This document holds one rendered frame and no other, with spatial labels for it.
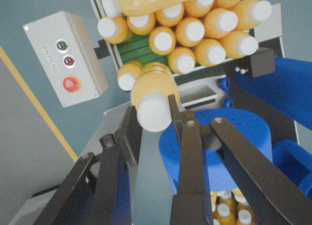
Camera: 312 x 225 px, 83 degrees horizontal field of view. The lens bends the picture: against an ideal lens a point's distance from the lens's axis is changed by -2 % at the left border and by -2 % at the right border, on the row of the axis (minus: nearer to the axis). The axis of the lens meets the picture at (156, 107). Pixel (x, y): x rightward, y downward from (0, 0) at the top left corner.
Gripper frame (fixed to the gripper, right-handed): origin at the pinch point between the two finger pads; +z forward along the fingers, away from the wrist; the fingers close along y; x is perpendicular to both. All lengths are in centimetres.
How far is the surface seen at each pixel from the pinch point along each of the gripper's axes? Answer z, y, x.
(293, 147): 109, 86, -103
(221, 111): 36.2, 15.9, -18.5
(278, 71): 76, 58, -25
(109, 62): 137, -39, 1
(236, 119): 29.2, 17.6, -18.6
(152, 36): 29.7, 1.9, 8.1
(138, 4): 20.1, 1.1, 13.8
